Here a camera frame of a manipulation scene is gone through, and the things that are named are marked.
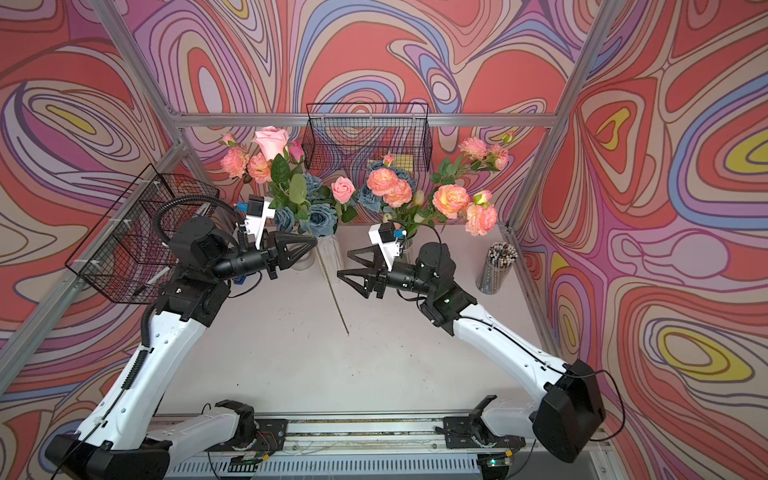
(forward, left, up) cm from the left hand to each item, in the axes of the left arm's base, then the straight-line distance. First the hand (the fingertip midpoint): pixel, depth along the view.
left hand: (316, 246), depth 58 cm
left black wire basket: (+6, +50, -11) cm, 51 cm away
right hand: (-1, -5, -7) cm, 9 cm away
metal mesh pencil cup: (+17, -48, -32) cm, 60 cm away
